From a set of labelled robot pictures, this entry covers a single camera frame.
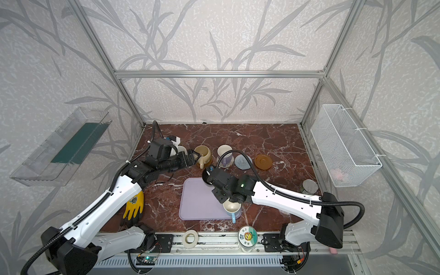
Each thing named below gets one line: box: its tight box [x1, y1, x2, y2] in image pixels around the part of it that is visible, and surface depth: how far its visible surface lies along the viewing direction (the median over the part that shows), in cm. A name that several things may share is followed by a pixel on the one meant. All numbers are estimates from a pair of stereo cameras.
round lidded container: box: [237, 225, 258, 253], surface depth 69 cm
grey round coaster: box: [234, 154, 253, 171], surface depth 101 cm
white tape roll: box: [182, 229, 199, 249], surface depth 77 cm
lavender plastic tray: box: [178, 177, 242, 221], surface depth 85 cm
